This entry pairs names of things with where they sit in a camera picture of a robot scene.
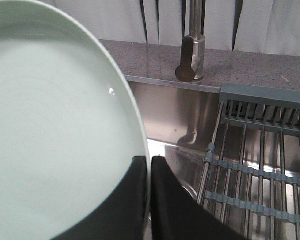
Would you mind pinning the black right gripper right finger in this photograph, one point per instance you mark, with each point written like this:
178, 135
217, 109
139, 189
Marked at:
174, 213

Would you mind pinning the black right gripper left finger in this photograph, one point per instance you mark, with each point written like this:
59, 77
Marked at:
122, 216

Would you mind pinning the light green round plate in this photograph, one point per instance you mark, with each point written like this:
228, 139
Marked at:
69, 122

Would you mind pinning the grey steel dish rack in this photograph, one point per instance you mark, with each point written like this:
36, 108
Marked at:
251, 170

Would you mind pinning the steel sink drain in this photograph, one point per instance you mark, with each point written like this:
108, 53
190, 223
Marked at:
189, 189

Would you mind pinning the stainless steel sink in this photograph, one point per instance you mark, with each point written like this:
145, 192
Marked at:
179, 125

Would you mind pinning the stainless steel faucet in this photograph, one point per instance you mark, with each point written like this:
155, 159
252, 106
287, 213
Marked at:
192, 55

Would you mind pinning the white pleated curtain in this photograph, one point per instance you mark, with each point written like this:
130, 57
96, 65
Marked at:
257, 26

